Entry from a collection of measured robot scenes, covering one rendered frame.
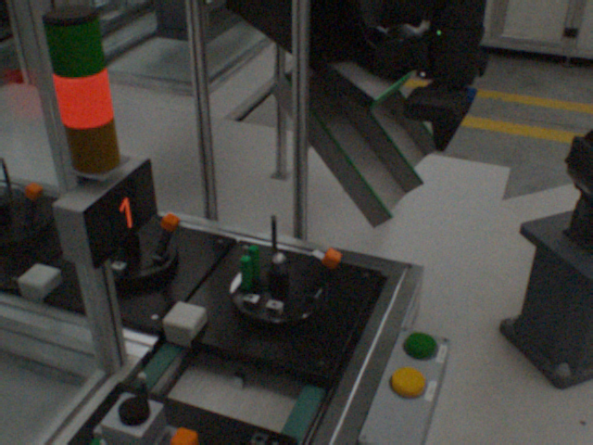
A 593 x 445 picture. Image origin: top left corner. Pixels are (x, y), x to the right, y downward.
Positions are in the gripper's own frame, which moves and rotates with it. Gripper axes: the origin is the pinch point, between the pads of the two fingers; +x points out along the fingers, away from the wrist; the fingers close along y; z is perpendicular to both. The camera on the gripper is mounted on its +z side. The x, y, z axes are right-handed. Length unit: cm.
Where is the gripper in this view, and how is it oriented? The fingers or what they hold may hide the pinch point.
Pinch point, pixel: (443, 123)
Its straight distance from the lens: 83.0
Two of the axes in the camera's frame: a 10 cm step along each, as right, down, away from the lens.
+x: 0.0, 8.4, 5.4
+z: -9.3, -2.0, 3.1
